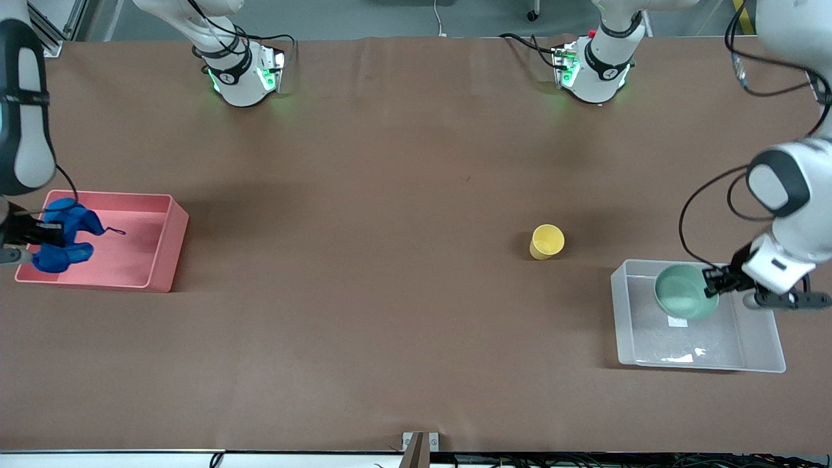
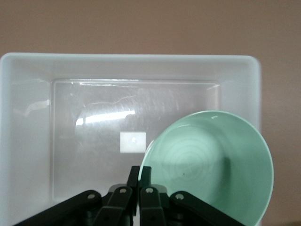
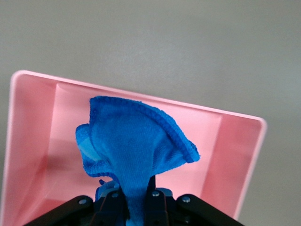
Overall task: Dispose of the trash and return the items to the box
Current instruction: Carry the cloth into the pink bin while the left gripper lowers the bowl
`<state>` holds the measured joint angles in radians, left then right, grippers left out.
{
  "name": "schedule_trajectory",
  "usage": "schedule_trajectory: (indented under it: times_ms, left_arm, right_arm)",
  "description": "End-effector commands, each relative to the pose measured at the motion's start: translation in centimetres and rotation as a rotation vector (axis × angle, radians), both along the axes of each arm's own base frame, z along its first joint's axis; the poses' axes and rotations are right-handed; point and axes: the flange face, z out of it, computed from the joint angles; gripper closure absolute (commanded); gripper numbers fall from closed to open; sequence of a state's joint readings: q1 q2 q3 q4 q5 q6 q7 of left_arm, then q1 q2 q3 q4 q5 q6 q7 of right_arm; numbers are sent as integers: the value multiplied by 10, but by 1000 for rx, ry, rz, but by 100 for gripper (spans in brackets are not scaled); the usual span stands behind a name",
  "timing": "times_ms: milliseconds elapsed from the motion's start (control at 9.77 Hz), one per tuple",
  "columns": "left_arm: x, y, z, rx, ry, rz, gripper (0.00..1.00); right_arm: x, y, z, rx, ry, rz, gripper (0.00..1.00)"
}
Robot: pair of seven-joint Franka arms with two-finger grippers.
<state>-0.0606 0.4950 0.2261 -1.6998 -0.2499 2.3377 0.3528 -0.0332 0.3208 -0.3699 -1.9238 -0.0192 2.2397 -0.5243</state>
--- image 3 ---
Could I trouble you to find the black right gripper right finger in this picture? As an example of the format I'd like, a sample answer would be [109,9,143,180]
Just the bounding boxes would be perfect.
[143,174,245,226]

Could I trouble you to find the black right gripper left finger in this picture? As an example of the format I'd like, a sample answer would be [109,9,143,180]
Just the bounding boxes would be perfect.
[23,189,129,226]

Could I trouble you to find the blue microfiber cloth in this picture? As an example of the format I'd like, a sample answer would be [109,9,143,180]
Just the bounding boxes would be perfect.
[75,95,201,226]

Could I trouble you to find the pink plastic box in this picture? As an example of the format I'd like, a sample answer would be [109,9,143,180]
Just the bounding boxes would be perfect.
[0,70,268,226]

